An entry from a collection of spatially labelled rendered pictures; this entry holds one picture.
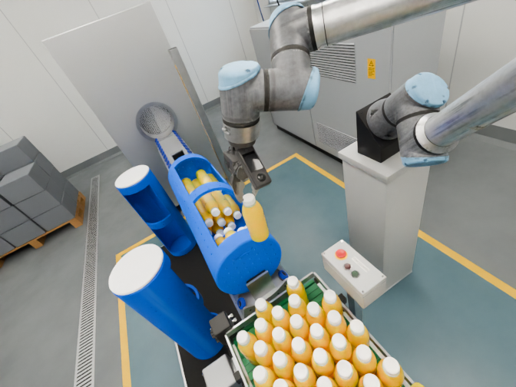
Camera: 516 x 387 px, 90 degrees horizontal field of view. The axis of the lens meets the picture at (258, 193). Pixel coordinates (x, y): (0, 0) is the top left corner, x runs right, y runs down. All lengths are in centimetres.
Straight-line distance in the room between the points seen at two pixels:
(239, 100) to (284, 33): 18
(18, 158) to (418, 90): 436
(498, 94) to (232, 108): 62
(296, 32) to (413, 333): 184
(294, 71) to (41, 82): 548
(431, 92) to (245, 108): 76
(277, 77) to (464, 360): 187
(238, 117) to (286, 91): 12
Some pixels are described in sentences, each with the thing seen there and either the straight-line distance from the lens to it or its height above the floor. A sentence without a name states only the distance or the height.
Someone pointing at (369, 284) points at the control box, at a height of 110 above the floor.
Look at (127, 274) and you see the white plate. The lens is 143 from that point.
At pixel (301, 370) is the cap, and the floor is 108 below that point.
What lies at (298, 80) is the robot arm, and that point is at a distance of 60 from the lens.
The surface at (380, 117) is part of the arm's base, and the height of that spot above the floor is 132.
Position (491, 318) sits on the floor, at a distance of 223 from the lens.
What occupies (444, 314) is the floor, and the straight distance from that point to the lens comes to 216.
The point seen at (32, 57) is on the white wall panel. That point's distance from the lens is 585.
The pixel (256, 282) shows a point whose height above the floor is 104.
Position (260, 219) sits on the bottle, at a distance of 81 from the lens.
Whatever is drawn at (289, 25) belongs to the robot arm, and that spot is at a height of 181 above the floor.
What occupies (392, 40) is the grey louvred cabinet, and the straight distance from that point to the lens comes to 218.
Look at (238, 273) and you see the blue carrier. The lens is 102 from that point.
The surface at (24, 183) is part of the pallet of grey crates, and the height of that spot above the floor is 85.
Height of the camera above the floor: 191
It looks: 39 degrees down
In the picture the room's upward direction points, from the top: 21 degrees counter-clockwise
